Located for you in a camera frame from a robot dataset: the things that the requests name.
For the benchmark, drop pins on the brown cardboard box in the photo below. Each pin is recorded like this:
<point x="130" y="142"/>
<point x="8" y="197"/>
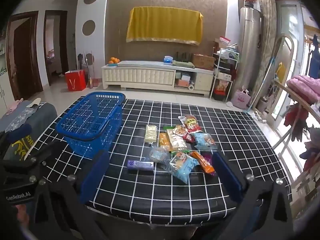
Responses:
<point x="203" y="62"/>

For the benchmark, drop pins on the black white checked tablecloth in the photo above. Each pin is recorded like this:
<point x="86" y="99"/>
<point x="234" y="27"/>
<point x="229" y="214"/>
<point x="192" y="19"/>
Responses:
<point x="175" y="192"/>

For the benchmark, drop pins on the white metal rack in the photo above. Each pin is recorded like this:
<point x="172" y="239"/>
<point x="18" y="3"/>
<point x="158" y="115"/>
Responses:
<point x="223" y="75"/>

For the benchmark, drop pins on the black router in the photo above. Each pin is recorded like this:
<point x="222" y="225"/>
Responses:
<point x="183" y="56"/>

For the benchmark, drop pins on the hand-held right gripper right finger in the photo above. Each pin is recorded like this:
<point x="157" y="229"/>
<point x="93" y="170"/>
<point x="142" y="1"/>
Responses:
<point x="226" y="177"/>

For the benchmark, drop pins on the orange box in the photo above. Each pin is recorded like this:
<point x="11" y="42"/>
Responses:
<point x="181" y="83"/>

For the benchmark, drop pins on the red garment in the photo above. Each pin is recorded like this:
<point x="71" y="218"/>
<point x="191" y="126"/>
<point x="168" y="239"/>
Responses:
<point x="295" y="120"/>

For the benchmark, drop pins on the blue plastic basket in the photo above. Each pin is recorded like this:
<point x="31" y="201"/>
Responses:
<point x="90" y="125"/>

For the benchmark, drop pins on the dark wooden door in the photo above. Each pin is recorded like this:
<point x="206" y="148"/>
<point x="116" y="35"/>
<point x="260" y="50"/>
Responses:
<point x="26" y="57"/>

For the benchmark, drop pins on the pink bag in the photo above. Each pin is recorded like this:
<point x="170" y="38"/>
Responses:
<point x="240" y="99"/>

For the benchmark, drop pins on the white tape roll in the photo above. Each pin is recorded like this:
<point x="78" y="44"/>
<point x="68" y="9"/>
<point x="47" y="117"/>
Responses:
<point x="191" y="87"/>

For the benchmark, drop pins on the green folded cloth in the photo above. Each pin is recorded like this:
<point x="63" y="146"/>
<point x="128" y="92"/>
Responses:
<point x="183" y="64"/>

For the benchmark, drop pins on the cream snack packet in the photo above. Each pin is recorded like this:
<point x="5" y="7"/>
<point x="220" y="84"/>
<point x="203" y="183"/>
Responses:
<point x="150" y="133"/>

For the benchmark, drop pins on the dark wooden door frame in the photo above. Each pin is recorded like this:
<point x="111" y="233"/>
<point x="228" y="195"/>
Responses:
<point x="64" y="42"/>

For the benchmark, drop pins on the grey sofa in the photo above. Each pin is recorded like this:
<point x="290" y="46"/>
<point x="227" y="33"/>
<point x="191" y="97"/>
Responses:
<point x="46" y="116"/>

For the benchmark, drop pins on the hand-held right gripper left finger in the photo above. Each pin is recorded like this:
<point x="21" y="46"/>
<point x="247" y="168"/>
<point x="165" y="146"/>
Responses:
<point x="95" y="177"/>

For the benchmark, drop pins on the blue grey floral cloth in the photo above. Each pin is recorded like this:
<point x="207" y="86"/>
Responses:
<point x="20" y="120"/>

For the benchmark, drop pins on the yellow cloth cover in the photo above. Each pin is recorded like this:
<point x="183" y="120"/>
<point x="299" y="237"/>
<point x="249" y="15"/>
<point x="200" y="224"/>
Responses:
<point x="165" y="25"/>

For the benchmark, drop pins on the red paper bag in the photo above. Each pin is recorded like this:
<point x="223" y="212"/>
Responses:
<point x="75" y="80"/>

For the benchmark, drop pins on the blue tissue box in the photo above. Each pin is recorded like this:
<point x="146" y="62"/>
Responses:
<point x="168" y="59"/>

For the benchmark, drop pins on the silver standing air conditioner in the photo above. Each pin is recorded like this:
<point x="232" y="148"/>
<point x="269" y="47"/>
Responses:
<point x="247" y="50"/>

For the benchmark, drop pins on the small light blue snack packet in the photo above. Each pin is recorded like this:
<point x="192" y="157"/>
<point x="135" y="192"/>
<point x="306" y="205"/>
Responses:
<point x="205" y="141"/>

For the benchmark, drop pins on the person's left hand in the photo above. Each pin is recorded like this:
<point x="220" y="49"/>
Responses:
<point x="22" y="215"/>

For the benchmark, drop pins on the tan long snack packet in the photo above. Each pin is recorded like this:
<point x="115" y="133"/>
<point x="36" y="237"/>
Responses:
<point x="176" y="141"/>

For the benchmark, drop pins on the white cupboard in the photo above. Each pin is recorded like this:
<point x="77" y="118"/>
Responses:
<point x="3" y="90"/>

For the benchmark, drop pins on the pink cloth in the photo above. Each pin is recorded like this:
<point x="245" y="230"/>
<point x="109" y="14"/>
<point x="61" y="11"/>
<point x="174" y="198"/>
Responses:
<point x="13" y="106"/>

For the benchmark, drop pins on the yellow garment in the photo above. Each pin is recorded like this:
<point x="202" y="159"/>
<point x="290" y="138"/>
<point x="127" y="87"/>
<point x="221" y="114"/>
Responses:
<point x="280" y="72"/>

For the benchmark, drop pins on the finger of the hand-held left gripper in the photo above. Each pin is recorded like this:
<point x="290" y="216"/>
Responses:
<point x="43" y="155"/>
<point x="20" y="132"/>

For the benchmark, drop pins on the wooden rail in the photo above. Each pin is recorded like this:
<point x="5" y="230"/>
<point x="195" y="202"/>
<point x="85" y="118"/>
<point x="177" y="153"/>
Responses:
<point x="292" y="93"/>

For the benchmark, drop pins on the white cabinet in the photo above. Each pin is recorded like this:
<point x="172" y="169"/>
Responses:
<point x="140" y="76"/>

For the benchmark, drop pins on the dark cloth with yellow print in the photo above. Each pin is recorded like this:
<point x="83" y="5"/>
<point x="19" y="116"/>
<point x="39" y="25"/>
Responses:
<point x="21" y="147"/>

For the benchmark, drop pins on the bunch of oranges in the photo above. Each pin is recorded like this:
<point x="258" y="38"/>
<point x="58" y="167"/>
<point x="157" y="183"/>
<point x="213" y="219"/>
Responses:
<point x="114" y="60"/>

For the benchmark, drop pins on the small red snack packet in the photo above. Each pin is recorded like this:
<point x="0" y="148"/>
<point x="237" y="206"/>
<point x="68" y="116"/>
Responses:
<point x="186" y="135"/>

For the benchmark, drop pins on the metal folding frame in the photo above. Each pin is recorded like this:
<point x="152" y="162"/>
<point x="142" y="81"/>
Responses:
<point x="290" y="55"/>

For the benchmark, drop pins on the large light blue snack packet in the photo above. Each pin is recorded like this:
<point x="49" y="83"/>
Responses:
<point x="183" y="166"/>

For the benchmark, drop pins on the round brown wall disc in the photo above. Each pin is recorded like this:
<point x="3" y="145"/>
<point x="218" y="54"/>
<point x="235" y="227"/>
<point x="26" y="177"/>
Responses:
<point x="88" y="27"/>

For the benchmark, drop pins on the large red white snack packet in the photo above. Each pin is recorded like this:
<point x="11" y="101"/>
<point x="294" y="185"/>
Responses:
<point x="191" y="123"/>

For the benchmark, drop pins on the pink quilt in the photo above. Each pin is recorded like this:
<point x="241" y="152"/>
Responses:
<point x="303" y="86"/>

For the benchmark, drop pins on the broom with dustpan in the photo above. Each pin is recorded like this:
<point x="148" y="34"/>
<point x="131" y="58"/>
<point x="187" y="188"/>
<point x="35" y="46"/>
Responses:
<point x="91" y="75"/>

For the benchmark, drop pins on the orange red long snack packet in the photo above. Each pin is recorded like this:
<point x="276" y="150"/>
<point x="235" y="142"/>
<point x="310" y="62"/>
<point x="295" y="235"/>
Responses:
<point x="203" y="163"/>

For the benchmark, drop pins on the clear silver snack packet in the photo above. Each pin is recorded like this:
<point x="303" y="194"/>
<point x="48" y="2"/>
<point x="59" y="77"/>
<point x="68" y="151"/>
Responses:
<point x="157" y="155"/>

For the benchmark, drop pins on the purple snack bar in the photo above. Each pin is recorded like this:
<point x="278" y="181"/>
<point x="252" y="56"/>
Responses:
<point x="140" y="165"/>

